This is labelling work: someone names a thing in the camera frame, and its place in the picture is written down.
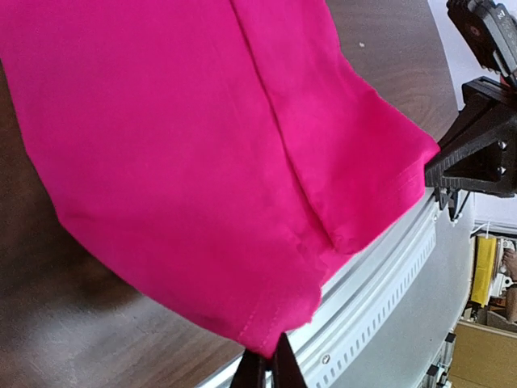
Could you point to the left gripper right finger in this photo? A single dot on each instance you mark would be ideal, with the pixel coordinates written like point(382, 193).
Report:
point(285, 371)

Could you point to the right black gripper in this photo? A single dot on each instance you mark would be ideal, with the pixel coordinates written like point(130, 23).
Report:
point(478, 153)

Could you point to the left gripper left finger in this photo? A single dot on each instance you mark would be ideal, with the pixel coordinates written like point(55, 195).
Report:
point(251, 371)

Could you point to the red garment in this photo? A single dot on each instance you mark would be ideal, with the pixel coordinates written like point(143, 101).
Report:
point(222, 157)

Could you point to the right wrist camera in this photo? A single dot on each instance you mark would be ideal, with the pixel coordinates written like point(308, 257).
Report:
point(489, 30)

